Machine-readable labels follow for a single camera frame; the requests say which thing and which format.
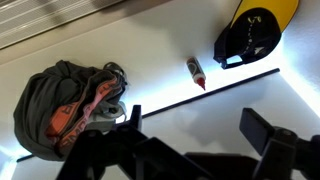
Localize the dark grey clothes with orange band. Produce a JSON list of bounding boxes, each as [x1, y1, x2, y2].
[[13, 59, 128, 162]]

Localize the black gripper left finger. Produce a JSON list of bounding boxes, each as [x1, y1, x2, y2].
[[56, 104, 214, 180]]

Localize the white bottle with red cap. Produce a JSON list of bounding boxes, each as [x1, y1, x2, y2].
[[186, 56, 207, 91]]

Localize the white ribbed radiator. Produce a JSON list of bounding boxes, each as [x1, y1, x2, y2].
[[0, 0, 125, 50]]

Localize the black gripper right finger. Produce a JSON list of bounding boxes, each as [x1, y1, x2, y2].
[[239, 107, 320, 180]]

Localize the black and yellow baseball cap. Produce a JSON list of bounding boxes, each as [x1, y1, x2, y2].
[[213, 0, 301, 70]]

